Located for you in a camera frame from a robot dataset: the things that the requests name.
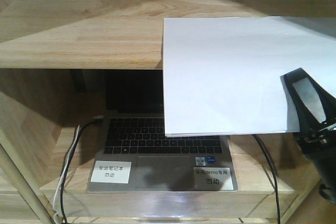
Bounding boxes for black cable right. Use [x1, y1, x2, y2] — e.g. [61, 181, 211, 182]
[251, 134, 282, 224]

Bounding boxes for black cable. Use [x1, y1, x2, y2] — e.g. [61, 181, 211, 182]
[60, 118, 103, 224]
[251, 134, 282, 224]

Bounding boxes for wooden shelf board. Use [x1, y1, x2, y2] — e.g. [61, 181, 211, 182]
[1, 0, 335, 69]

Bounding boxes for white label sticker right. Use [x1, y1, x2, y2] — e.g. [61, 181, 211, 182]
[194, 167, 234, 191]

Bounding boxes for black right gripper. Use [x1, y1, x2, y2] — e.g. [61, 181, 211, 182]
[284, 68, 335, 182]

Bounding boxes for white label sticker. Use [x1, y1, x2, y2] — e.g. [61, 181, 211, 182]
[194, 167, 234, 191]
[90, 161, 131, 184]

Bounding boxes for white label sticker left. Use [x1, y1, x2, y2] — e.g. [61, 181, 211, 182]
[90, 161, 131, 184]

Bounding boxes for black cable left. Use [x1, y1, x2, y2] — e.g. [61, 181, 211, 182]
[60, 118, 103, 224]

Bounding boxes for white cable left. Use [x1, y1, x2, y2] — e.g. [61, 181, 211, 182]
[52, 124, 81, 224]

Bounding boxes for white paper sheets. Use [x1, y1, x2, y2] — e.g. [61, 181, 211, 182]
[163, 17, 335, 136]

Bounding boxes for silver laptop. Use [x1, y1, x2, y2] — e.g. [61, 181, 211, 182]
[88, 70, 238, 193]

